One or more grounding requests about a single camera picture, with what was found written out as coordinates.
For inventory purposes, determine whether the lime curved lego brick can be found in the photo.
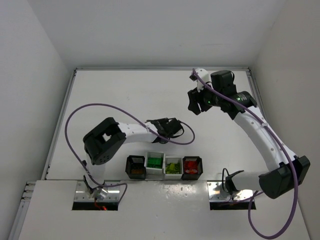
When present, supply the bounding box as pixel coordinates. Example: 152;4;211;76
166;163;180;174

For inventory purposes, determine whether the long green lego brick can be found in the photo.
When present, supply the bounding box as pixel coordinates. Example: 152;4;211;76
147;157;162;168

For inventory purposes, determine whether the tan lego plate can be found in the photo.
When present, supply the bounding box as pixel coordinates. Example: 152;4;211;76
131;169;144;175

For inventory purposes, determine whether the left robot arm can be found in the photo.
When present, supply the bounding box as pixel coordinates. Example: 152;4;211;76
83;117;184;191

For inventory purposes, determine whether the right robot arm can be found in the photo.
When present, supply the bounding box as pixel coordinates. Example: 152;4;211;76
187;68;311;199

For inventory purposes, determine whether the right white bin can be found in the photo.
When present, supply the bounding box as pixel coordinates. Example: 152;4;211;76
163;156;183;180

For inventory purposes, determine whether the white bin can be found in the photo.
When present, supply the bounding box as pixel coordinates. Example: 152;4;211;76
163;156;183;180
144;151;165;176

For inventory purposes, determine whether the far right black bin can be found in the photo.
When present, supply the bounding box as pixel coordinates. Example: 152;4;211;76
181;156;203;181

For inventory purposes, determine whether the black bin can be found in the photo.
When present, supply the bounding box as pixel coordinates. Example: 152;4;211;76
125;155;147;180
181;156;203;181

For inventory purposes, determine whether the left white bin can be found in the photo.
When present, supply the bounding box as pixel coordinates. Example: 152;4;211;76
144;151;165;176

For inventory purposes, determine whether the far left black bin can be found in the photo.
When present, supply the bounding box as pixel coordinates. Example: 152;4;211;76
125;155;147;180

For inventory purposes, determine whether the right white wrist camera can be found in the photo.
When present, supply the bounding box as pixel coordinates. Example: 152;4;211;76
189;68;211;92

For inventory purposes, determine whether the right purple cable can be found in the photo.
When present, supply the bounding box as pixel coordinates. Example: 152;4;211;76
191;67;300;240

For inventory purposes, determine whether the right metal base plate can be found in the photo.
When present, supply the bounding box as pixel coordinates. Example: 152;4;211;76
207;181;254;203

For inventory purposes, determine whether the metal base plate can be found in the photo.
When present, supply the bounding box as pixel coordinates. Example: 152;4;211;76
207;181;254;203
74;181;121;203

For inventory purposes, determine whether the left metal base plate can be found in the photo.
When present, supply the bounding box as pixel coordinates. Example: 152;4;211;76
74;181;121;203

